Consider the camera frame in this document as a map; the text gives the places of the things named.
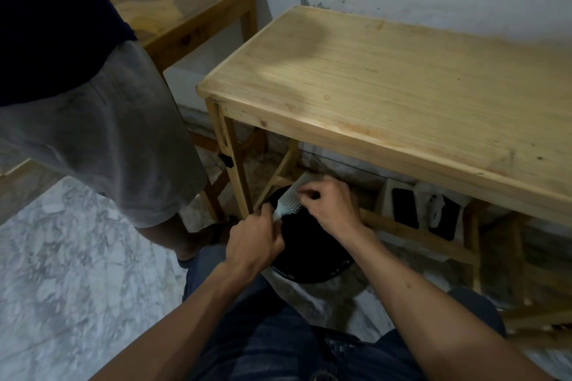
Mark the person's right hand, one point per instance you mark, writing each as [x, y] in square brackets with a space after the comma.
[336, 211]

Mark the person's left hand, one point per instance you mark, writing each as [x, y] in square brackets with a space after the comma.
[252, 244]

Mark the person's right thumb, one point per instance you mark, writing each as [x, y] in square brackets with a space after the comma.
[313, 211]

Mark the person's left thumb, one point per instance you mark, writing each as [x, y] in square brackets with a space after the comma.
[267, 214]

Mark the white hair brush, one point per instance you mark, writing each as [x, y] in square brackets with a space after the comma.
[289, 197]

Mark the person's right forearm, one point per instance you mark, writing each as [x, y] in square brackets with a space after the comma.
[429, 313]

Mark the person's left forearm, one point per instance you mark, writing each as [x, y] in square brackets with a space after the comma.
[178, 331]

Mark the black round bin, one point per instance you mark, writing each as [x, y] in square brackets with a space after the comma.
[308, 251]

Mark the white box with black items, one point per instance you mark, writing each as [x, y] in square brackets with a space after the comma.
[422, 211]

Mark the dark blue plaid shorts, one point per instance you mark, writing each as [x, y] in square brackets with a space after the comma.
[286, 340]

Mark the light wooden table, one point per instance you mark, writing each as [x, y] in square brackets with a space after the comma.
[402, 95]

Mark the dark-stained wooden table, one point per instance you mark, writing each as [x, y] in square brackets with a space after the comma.
[178, 10]

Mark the wooden stool frame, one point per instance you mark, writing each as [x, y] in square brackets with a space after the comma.
[531, 278]

